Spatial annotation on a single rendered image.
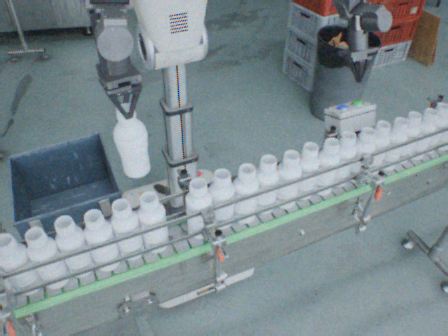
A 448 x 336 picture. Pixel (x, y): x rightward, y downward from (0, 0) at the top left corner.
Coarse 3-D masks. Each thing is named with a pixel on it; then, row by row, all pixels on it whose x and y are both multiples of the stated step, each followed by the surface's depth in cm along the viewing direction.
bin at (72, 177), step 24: (72, 144) 131; (96, 144) 135; (24, 168) 129; (48, 168) 133; (72, 168) 137; (96, 168) 142; (24, 192) 132; (48, 192) 140; (72, 192) 142; (96, 192) 142; (120, 192) 113; (24, 216) 120; (48, 216) 107; (72, 216) 111
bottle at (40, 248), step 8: (32, 232) 76; (40, 232) 77; (32, 240) 77; (40, 240) 74; (48, 240) 77; (32, 248) 75; (40, 248) 75; (48, 248) 77; (56, 248) 78; (32, 256) 76; (40, 256) 76; (48, 256) 76; (56, 256) 79; (56, 264) 79; (64, 264) 83; (40, 272) 79; (48, 272) 79; (56, 272) 80; (64, 272) 83; (48, 280) 81; (56, 288) 83
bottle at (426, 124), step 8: (424, 112) 108; (432, 112) 109; (424, 120) 109; (432, 120) 107; (424, 128) 109; (432, 128) 109; (432, 136) 111; (416, 144) 113; (424, 144) 112; (416, 152) 114; (416, 160) 117
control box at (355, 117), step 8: (352, 104) 119; (368, 104) 118; (328, 112) 118; (336, 112) 115; (344, 112) 114; (352, 112) 114; (360, 112) 115; (368, 112) 117; (328, 120) 119; (336, 120) 115; (344, 120) 114; (352, 120) 115; (360, 120) 117; (368, 120) 118; (328, 128) 120; (344, 128) 115; (352, 128) 116; (360, 128) 118
